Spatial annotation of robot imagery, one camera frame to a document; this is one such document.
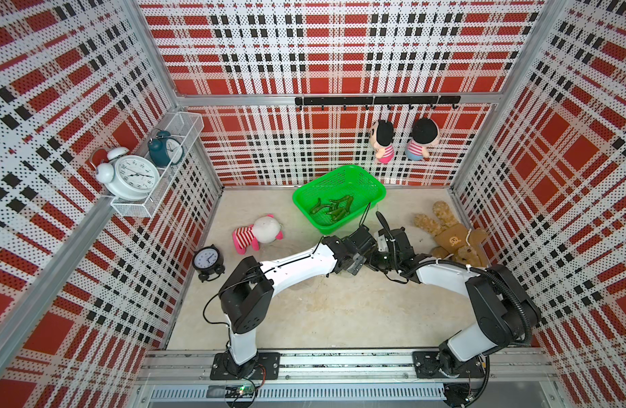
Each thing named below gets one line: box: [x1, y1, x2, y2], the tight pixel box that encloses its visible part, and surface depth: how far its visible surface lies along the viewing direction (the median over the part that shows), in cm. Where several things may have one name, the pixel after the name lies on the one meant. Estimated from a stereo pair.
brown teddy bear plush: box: [413, 200, 489, 267], surface depth 97 cm
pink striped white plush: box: [232, 213, 284, 255], surface depth 100 cm
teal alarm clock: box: [147, 128, 184, 167], surface depth 73 cm
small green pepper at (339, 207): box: [325, 194, 354, 221], surface depth 116 cm
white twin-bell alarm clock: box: [90, 146, 161, 203], surface depth 63 cm
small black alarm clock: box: [192, 243, 226, 284], surface depth 97 cm
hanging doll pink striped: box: [369, 119, 395, 165], surface depth 98 cm
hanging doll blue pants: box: [404, 117, 439, 162], surface depth 96 cm
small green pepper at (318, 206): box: [309, 197, 331, 214], surface depth 113 cm
